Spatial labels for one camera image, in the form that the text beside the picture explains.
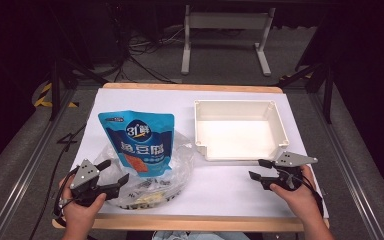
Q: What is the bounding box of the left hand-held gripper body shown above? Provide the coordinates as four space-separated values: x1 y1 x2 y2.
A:
69 158 121 208

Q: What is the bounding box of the clear plastic bag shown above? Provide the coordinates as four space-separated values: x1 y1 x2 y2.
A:
94 130 196 211

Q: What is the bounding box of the wooden table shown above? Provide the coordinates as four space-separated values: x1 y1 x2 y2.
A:
51 82 331 234

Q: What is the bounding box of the white plastic box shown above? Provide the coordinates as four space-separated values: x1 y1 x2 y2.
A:
193 99 290 163

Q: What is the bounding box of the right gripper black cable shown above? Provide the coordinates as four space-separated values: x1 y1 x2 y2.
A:
278 168 325 218

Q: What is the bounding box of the bundle of floor cables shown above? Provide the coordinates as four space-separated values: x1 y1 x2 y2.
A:
111 24 186 85

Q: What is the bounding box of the black metal stand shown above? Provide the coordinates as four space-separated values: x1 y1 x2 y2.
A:
47 54 109 122
278 61 335 125

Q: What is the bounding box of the aluminium rail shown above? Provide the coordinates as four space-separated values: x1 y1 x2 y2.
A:
0 89 78 240
309 85 384 240

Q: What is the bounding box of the person's left hand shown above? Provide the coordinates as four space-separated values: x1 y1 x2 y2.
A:
58 175 108 232

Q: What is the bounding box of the blue snack pouch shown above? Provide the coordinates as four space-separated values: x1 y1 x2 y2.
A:
97 110 176 178

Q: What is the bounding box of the white metal stand frame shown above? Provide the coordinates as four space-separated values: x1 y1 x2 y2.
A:
180 4 277 77

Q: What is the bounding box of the yellow black hazard tape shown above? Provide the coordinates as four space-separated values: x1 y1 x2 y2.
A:
33 82 80 109

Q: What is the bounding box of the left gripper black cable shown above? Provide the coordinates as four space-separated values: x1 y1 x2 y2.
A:
52 167 79 228

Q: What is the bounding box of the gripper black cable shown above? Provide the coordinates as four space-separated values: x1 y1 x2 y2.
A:
278 168 325 218
52 167 79 228

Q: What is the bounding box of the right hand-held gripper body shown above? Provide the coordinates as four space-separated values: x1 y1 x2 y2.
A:
261 151 319 192

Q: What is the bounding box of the person's right hand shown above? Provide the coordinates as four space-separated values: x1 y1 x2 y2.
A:
268 164 319 224

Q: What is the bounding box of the white paper sheet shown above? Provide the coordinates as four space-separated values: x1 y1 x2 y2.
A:
70 87 330 220

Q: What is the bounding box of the black floor cable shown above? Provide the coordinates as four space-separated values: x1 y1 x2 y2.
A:
29 123 88 240

